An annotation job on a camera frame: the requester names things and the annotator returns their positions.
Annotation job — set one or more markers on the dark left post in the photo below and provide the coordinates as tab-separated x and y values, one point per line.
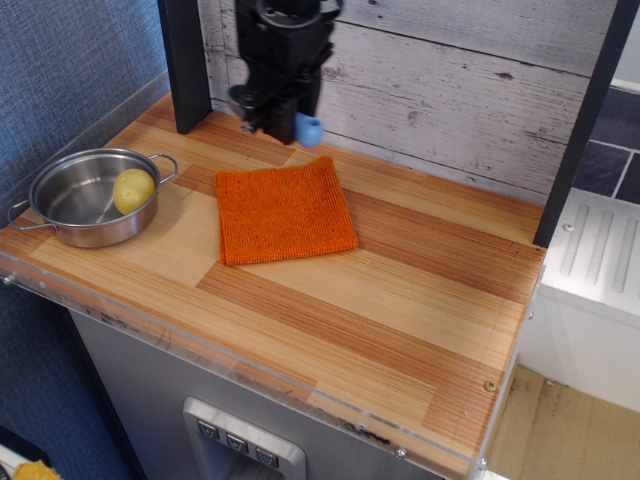
185	58

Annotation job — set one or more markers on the stainless steel pot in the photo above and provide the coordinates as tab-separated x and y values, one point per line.
74	196

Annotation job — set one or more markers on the orange cloth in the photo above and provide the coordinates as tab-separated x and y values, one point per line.
280	214

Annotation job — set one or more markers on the yellow potato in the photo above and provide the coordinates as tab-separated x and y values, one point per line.
132	189

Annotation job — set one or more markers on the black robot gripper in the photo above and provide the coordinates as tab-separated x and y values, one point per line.
284	45

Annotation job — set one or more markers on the clear acrylic table edge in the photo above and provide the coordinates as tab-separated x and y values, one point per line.
407	354

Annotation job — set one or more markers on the dark post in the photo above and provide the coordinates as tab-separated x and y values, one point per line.
613	45
185	58

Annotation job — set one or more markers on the dark right post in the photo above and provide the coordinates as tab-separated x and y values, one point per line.
613	45

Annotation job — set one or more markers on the blue and grey spoon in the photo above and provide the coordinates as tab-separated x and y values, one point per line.
308	131

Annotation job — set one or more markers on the yellow object at corner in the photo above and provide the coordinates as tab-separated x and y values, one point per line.
35	471

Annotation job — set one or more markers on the silver control panel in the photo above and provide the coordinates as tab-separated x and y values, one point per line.
227	447

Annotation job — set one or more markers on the white ridged counter unit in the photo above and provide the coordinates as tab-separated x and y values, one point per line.
583	325

